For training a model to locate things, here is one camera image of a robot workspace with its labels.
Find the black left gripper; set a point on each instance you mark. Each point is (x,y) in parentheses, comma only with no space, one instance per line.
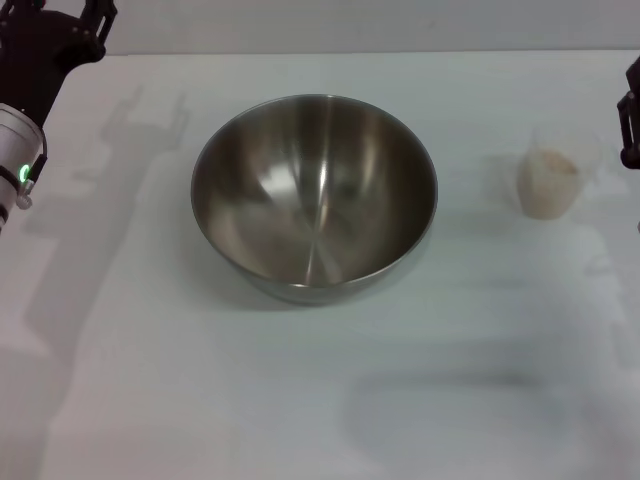
(45,60)

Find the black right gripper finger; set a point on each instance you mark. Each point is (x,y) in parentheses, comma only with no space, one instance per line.
(632,125)

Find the clear plastic measuring cup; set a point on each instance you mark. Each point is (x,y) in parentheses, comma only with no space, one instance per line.
(580,145)

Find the white rice grains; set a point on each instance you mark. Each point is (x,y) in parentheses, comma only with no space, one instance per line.
(547,187)

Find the stainless steel mixing bowl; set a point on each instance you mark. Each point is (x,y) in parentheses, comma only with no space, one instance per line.
(315,200)

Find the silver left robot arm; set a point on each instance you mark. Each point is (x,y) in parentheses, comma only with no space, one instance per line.
(12,155)

